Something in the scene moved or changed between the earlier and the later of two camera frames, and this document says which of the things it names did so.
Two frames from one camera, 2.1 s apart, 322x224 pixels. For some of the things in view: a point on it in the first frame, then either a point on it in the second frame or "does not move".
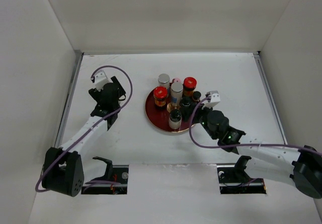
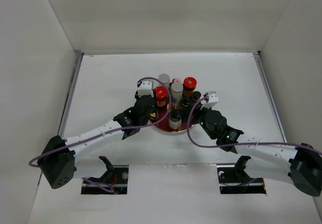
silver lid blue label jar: [163, 80] does not move
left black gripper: [96, 94] to [137, 97]
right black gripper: [188, 112] does not move
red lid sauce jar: [189, 84] does not move
